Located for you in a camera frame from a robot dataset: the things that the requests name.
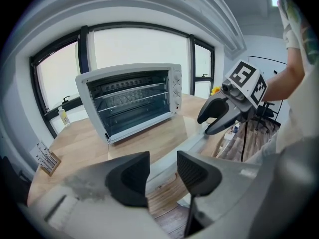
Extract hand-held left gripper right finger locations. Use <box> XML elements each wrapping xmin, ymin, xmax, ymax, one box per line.
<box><xmin>176</xmin><ymin>150</ymin><xmax>261</xmax><ymax>204</ymax></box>

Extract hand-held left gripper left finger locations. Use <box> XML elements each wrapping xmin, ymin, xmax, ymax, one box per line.
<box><xmin>62</xmin><ymin>151</ymin><xmax>151</xmax><ymax>208</ymax></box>

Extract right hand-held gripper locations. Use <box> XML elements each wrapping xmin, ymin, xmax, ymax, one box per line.
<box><xmin>197</xmin><ymin>60</ymin><xmax>268</xmax><ymax>135</ymax></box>

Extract glass oven door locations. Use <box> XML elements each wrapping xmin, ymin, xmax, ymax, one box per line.
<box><xmin>107</xmin><ymin>112</ymin><xmax>213</xmax><ymax>169</ymax></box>

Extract person's right forearm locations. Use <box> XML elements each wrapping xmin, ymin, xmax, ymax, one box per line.
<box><xmin>261</xmin><ymin>62</ymin><xmax>306</xmax><ymax>102</ymax></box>

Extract silver toaster oven body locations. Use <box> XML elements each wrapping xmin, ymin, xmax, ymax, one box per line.
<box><xmin>75</xmin><ymin>63</ymin><xmax>182</xmax><ymax>145</ymax></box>

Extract black office chair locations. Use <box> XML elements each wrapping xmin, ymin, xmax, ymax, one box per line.
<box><xmin>255</xmin><ymin>101</ymin><xmax>279</xmax><ymax>134</ymax></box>

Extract person's grey trousers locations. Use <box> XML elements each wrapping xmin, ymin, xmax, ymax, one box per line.
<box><xmin>246</xmin><ymin>130</ymin><xmax>281</xmax><ymax>163</ymax></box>

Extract person's floral print shirt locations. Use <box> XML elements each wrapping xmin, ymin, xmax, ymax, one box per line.
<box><xmin>270</xmin><ymin>0</ymin><xmax>319</xmax><ymax>159</ymax></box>

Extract clear bottle yellow label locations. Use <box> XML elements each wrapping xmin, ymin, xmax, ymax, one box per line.
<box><xmin>57</xmin><ymin>106</ymin><xmax>71</xmax><ymax>127</ymax></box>

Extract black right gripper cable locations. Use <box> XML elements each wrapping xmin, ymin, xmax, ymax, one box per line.
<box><xmin>240</xmin><ymin>120</ymin><xmax>249</xmax><ymax>163</ymax></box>

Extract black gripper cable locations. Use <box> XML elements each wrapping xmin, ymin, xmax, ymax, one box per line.
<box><xmin>240</xmin><ymin>120</ymin><xmax>249</xmax><ymax>163</ymax></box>
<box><xmin>183</xmin><ymin>195</ymin><xmax>198</xmax><ymax>239</ymax></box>

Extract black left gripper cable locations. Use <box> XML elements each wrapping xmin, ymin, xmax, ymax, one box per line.
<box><xmin>183</xmin><ymin>195</ymin><xmax>198</xmax><ymax>239</ymax></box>

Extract black window frame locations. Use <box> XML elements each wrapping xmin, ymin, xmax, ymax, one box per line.
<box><xmin>29</xmin><ymin>25</ymin><xmax>96</xmax><ymax>139</ymax></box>
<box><xmin>188</xmin><ymin>33</ymin><xmax>216</xmax><ymax>100</ymax></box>

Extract metal wire oven rack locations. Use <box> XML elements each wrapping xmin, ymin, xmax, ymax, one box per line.
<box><xmin>96</xmin><ymin>91</ymin><xmax>169</xmax><ymax>115</ymax></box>

